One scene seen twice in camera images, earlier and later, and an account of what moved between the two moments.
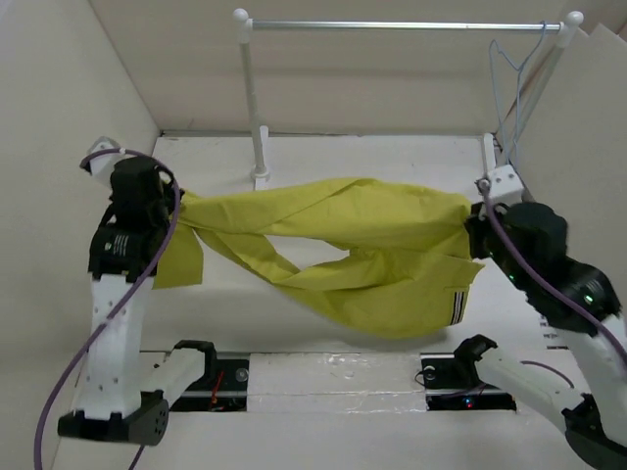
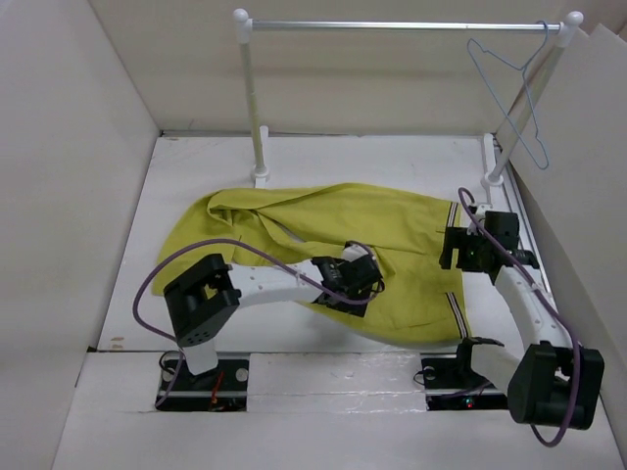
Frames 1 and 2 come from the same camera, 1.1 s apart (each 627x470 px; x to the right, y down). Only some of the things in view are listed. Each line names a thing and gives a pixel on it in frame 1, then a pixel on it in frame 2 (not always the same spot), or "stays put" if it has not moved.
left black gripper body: x=168 y=203 to x=354 y=308
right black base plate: x=455 y=383 stays put
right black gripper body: x=482 y=240 to x=469 y=249
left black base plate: x=226 y=392 stays put
